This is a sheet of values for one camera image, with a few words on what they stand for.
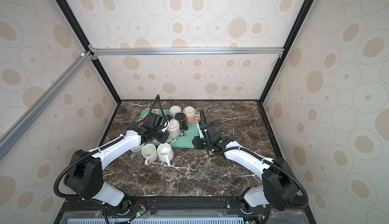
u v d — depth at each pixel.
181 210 0.73
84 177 0.43
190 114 1.00
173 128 0.85
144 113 1.11
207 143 0.62
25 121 0.56
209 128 0.63
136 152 0.84
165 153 0.83
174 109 1.05
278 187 0.42
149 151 0.87
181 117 0.98
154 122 0.69
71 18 0.77
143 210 0.71
